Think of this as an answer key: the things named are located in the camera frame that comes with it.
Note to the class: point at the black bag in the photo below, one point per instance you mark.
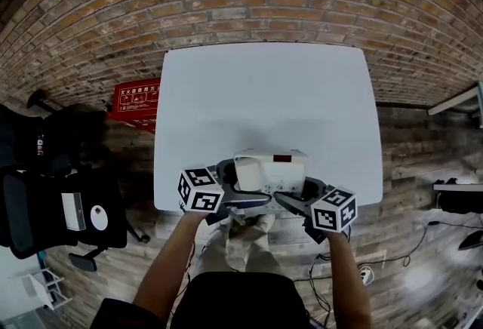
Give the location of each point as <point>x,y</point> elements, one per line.
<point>60,139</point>

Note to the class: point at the person's right forearm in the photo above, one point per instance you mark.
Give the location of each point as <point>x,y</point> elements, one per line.
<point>347,282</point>

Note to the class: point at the white power strip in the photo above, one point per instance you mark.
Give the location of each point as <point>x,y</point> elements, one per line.
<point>365,275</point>

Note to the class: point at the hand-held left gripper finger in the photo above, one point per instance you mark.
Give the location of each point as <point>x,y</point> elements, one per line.
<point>228,174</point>
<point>245,201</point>

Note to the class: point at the black office chair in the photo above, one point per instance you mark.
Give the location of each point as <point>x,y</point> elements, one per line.
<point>37,214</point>

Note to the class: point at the person's left forearm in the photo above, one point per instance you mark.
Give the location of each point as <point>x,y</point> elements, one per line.
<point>170,263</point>

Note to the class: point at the red fire extinguisher box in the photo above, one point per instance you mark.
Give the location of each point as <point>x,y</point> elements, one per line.
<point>136,97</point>

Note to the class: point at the white side table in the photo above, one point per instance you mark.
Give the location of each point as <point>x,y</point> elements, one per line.
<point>453,101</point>

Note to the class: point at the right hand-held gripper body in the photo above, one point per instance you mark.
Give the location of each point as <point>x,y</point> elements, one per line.
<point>328,218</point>

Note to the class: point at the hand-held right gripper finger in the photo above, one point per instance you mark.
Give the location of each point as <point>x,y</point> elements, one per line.
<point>296,206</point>
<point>315,188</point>

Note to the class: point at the white round disc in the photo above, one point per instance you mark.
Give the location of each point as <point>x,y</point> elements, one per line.
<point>99,219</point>

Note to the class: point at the white flat box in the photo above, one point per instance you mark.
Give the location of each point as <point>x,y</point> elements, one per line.
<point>71,211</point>

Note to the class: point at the white square table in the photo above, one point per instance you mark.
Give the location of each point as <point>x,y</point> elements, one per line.
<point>264,93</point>

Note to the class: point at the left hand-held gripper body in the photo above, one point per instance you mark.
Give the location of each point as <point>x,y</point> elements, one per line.
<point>200,184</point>

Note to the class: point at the person's white shoe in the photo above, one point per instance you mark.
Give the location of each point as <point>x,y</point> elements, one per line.
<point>267,223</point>

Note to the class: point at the person's dark shirt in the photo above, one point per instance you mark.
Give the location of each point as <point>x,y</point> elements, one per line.
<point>241,305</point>

